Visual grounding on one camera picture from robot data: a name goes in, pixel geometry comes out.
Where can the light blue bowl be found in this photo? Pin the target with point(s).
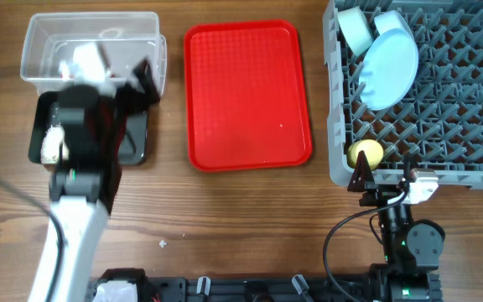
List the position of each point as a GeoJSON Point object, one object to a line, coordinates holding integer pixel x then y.
{"type": "Point", "coordinates": [391, 20]}

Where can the grey dishwasher rack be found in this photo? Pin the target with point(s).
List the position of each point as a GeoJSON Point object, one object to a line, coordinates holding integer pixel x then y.
{"type": "Point", "coordinates": [439, 121]}

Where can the yellow plastic cup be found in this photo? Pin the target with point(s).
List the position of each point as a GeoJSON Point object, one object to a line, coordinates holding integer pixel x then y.
{"type": "Point", "coordinates": [372, 150]}

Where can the light blue plate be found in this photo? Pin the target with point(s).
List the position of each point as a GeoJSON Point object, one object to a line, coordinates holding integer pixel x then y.
{"type": "Point", "coordinates": [389, 69]}

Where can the clear plastic bin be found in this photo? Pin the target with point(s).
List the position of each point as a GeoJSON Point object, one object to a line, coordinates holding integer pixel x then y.
{"type": "Point", "coordinates": [126, 38]}

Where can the black plastic tray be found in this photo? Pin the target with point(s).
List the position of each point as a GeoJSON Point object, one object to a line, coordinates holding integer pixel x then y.
{"type": "Point", "coordinates": [132, 149]}

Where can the red serving tray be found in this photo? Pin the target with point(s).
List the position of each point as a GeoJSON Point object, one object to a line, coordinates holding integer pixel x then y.
{"type": "Point", "coordinates": [246, 106]}

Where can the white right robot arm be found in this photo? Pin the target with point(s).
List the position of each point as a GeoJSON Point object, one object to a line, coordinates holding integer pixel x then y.
{"type": "Point", "coordinates": [412, 248]}

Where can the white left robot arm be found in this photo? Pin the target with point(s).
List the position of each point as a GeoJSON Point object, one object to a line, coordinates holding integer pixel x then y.
{"type": "Point", "coordinates": [86, 176]}

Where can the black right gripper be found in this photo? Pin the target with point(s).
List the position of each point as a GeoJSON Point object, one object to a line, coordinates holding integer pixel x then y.
{"type": "Point", "coordinates": [379, 193]}

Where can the mint green bowl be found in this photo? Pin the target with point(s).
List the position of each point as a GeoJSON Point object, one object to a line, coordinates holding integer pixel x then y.
{"type": "Point", "coordinates": [355, 29]}

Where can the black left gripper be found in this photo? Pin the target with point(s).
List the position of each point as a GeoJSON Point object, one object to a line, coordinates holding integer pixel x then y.
{"type": "Point", "coordinates": [139, 101]}

